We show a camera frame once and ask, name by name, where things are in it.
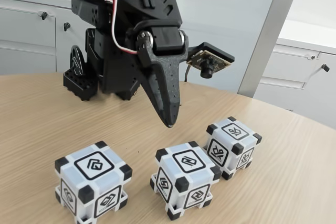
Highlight gripper camera circuit board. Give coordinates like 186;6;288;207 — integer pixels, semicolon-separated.
186;41;236;79

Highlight black round clamp knob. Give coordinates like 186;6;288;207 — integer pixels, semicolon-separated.
69;45;85;77

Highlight grey metal pillar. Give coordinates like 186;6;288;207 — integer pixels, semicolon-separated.
237;0;306;100

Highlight white cube crossed lines symbol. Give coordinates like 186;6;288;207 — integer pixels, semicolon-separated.
206;115;263;180

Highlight red white servo cable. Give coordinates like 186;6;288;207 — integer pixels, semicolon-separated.
104;0;141;56

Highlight white cube overlapping squares symbol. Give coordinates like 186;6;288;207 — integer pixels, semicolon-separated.
54;141;133;222

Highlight white cube zigzag diamond symbol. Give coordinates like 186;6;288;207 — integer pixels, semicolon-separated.
149;141;223;221

